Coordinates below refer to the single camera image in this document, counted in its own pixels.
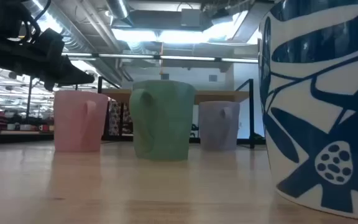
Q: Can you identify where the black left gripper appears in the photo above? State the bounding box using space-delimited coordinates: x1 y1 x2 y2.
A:
0 27 96 92

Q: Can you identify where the pink ceramic mug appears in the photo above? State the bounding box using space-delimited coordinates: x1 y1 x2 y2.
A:
53 90 109 153

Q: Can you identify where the green ceramic mug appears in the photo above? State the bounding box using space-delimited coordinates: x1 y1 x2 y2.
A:
129 80 196 162

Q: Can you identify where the purple ceramic mug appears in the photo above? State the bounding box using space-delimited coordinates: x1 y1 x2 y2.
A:
198 100 241 152

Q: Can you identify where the black vertical pole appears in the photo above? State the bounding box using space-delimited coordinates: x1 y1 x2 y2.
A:
25 77 32 125

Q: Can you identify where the patterned fabric item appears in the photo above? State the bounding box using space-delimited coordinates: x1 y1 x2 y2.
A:
108 99 134 137

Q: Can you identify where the long ceiling light strip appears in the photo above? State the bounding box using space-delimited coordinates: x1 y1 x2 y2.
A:
61 52 259 64

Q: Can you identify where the white ceiling box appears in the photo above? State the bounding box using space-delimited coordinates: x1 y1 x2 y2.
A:
180 8 202 27

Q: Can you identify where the white mug with blue pattern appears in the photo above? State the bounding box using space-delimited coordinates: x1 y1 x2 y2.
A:
257 0 358 222

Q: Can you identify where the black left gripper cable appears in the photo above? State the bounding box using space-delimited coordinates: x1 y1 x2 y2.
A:
19 0 53 43

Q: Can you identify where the silver ventilation duct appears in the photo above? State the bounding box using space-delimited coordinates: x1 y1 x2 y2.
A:
104 0 132 20

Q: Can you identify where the wooden shelf with black frame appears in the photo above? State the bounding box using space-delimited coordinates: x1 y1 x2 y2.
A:
97 76 255 149

